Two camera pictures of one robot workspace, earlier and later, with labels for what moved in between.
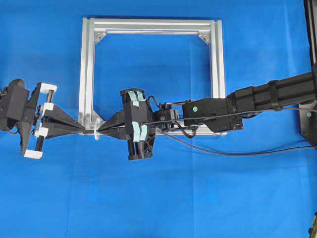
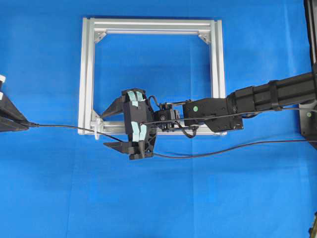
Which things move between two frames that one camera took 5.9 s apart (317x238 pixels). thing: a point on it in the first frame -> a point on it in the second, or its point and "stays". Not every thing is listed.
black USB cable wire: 223,153 -> 36,124
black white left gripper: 58,122 -> 11,118
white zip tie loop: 96,123 stays
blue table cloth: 83,185 stays
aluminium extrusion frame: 90,124 stays
